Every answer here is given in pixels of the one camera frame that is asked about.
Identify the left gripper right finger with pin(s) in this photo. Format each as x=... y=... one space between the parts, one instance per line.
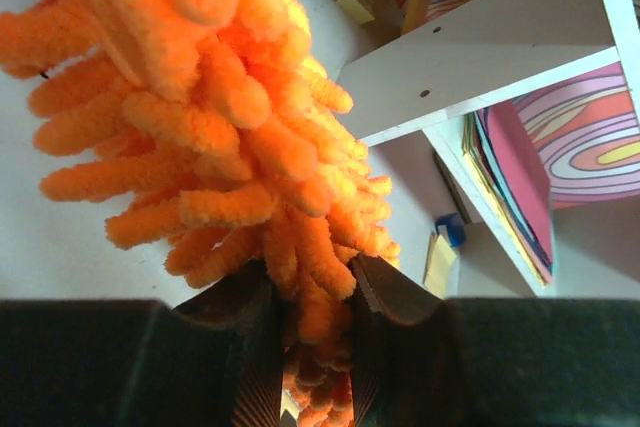
x=422 y=361

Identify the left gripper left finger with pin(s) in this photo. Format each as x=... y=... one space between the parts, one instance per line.
x=214 y=360

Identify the orange microfiber duster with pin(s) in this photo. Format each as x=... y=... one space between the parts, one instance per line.
x=226 y=129

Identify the white wooden bookshelf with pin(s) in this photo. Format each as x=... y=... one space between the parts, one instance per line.
x=424 y=83

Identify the yellow sticky notes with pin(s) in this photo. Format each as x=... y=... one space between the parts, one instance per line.
x=440 y=261

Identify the blue tape dispenser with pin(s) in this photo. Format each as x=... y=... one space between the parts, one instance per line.
x=452 y=228

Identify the stack of coloured paper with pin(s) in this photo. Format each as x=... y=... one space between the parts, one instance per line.
x=502 y=158

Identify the yellow sticky pad under shelf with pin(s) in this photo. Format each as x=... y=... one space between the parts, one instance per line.
x=360 y=11

